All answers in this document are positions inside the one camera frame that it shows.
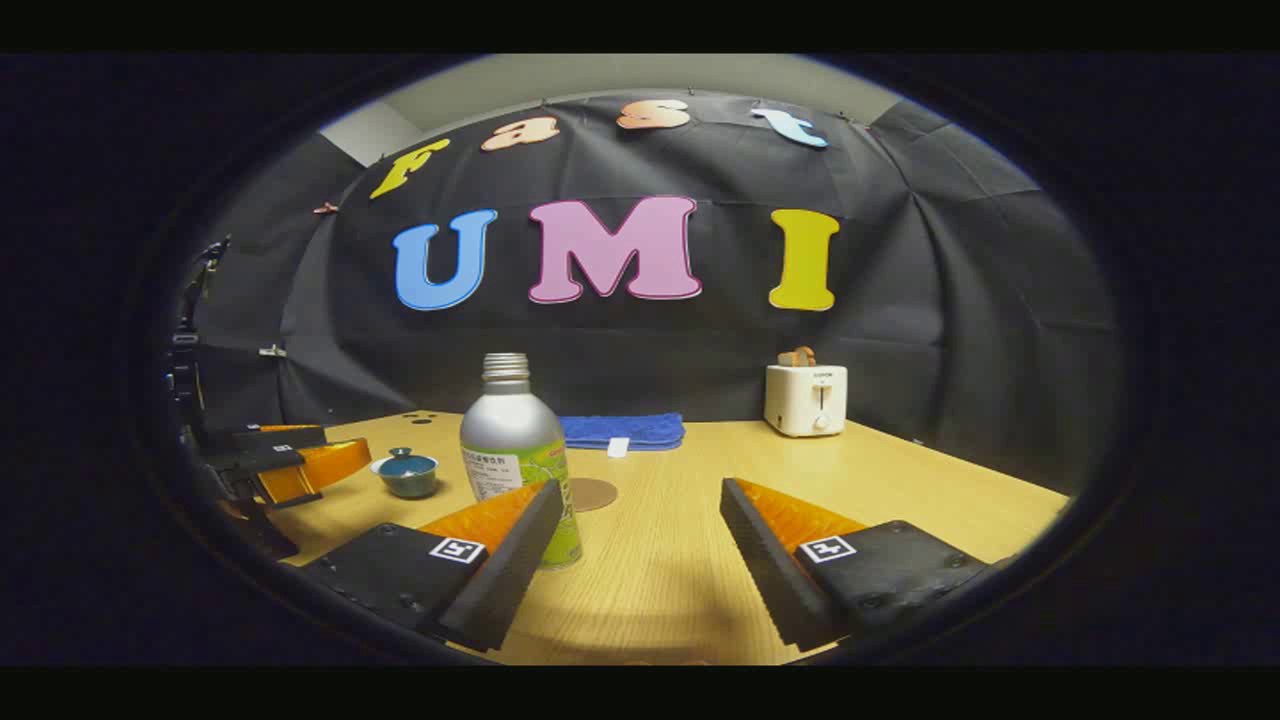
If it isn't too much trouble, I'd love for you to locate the teal teacup white inside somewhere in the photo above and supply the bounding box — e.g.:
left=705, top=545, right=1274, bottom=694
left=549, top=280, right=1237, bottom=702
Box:
left=370, top=455, right=441, bottom=499

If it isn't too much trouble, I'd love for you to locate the white toaster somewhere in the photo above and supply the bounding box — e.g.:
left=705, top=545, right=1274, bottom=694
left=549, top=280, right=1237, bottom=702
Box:
left=764, top=364, right=849, bottom=438

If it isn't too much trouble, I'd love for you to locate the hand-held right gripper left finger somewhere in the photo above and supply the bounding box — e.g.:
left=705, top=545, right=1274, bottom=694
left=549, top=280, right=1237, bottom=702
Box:
left=300, top=478, right=566, bottom=653

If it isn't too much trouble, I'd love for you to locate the blue towel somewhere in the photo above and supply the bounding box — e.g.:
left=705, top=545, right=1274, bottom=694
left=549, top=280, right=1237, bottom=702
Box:
left=556, top=413, right=687, bottom=453

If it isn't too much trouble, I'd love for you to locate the silver green-label water bottle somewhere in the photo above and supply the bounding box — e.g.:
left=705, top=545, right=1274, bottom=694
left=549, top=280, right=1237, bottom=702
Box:
left=460, top=352, right=583, bottom=571

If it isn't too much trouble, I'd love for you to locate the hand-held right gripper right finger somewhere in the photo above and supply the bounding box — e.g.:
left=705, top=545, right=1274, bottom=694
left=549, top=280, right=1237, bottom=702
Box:
left=720, top=478, right=991, bottom=651

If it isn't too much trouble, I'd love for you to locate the black backdrop cloth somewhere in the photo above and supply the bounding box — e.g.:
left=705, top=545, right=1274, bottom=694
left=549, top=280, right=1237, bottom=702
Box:
left=195, top=90, right=1121, bottom=496

